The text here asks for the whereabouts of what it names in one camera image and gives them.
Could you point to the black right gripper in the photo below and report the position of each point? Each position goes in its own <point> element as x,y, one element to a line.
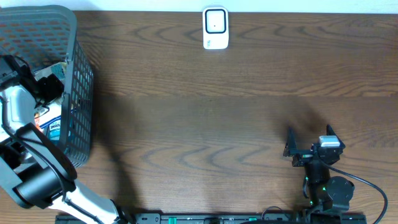
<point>291,143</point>

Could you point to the teal mouthwash bottle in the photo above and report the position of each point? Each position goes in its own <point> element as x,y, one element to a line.
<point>48,120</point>

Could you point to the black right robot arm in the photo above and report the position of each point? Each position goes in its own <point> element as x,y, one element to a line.
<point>329,196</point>

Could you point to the white barcode scanner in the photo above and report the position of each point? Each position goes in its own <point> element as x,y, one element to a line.
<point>215,22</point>

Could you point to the black mounting rail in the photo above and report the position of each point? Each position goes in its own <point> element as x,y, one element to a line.
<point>273,217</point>

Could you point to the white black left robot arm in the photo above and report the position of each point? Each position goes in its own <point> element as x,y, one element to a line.
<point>34,171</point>

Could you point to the cream snack bag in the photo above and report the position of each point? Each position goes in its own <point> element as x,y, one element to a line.
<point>52,75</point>

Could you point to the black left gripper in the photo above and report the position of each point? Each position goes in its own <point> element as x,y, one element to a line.
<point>50,84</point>

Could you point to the grey plastic basket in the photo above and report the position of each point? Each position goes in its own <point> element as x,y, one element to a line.
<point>43,36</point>

